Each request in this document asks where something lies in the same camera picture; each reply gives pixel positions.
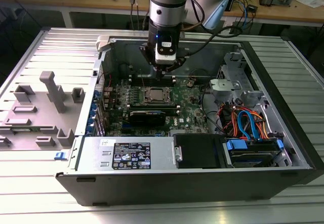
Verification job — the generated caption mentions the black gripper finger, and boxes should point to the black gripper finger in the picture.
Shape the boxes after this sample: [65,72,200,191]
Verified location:
[139,43,164,81]
[161,56,187,80]

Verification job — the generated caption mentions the metal socket cover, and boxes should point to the metal socket cover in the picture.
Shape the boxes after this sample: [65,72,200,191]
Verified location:
[143,86,175,104]

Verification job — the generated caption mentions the silver CPU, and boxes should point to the silver CPU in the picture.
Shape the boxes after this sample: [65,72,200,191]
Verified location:
[150,89,168,101]

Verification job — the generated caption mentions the blue slot retainer clips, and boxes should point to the blue slot retainer clips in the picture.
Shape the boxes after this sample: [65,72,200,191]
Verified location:
[86,91,100,137]

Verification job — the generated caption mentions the black drive bay cover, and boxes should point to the black drive bay cover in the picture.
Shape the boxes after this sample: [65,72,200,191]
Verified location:
[173,133,226,169]

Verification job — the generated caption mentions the grey case latch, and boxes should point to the grey case latch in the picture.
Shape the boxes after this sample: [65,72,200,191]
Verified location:
[96,35,111,52]

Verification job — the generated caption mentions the green motherboard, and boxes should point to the green motherboard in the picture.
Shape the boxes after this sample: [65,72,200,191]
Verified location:
[101,76,212,138]

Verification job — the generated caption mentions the black RAM stick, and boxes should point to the black RAM stick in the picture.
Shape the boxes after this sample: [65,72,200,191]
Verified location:
[129,103,181,116]

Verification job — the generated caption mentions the white code label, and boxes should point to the white code label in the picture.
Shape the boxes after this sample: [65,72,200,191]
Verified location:
[222,20,233,34]

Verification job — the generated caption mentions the silver metal drive cage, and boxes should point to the silver metal drive cage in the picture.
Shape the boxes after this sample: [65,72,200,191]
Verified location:
[216,51,270,108]

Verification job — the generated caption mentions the black graphics card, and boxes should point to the black graphics card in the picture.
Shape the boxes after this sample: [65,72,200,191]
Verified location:
[122,109,168,127]

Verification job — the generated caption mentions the wooden desk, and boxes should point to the wooden desk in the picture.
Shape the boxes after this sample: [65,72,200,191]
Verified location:
[0,0,324,29]

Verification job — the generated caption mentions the silver drive latch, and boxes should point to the silver drive latch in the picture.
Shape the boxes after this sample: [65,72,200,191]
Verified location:
[173,145,183,162]

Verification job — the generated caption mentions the hard disk in blue carrier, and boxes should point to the hard disk in blue carrier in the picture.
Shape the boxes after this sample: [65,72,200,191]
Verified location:
[222,137,286,168]

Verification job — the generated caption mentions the black power supply label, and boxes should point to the black power supply label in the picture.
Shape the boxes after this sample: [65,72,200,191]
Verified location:
[113,143,151,170]

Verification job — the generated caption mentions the silver power supply unit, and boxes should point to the silver power supply unit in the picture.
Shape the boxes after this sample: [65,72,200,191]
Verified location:
[75,136,176,171]

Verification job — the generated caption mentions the black PC case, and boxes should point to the black PC case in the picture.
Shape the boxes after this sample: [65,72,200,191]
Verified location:
[55,33,324,207]

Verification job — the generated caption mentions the grey parts rack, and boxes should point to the grey parts rack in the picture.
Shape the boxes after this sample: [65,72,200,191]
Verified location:
[0,71,86,152]

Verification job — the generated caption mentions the white paper sheet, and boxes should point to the white paper sheet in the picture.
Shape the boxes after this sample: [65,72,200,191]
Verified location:
[296,0,324,9]

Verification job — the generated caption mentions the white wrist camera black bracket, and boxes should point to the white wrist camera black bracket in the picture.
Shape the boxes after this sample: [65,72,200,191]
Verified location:
[154,33,178,65]

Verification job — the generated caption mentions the black camera cable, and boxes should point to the black camera cable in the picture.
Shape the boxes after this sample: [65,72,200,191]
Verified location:
[186,25,244,58]

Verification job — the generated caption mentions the blue wire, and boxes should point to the blue wire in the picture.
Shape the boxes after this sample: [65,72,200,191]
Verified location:
[237,109,262,141]

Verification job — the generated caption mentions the orange wire bundle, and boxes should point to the orange wire bundle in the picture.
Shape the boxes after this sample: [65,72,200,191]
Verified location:
[218,102,271,140]

